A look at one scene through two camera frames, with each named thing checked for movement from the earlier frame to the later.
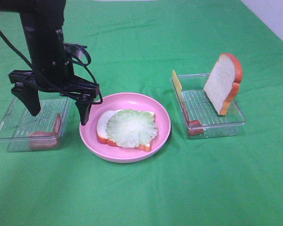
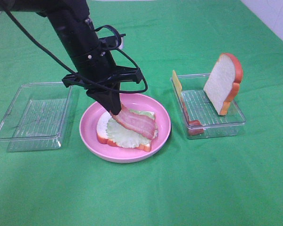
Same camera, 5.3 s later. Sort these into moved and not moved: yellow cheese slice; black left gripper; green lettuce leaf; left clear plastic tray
Moved: black left gripper
Not moved: left clear plastic tray; green lettuce leaf; yellow cheese slice
